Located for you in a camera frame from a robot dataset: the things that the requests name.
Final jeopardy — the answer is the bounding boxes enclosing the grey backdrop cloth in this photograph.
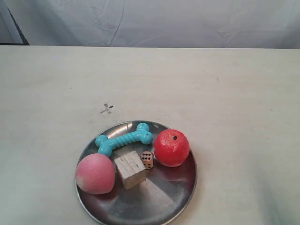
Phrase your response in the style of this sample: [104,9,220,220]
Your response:
[0,0,300,49]

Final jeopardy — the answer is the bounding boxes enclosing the pink toy peach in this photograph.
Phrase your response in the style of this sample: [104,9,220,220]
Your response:
[75,153,115,195]

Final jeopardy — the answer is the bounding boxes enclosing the wooden cube block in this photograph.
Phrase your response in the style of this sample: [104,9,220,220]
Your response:
[114,151,146,190]

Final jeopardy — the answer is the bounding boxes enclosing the round metal plate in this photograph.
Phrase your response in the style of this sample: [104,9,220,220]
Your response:
[75,120,198,225]

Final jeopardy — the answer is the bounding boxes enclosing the red toy apple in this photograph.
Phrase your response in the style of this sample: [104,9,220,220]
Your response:
[154,129,190,167]

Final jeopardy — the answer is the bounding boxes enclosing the small wooden die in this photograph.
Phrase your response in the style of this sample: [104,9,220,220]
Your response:
[140,151,154,169]

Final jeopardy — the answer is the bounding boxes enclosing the teal rubber bone toy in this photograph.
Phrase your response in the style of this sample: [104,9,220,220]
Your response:
[95,123,153,157]

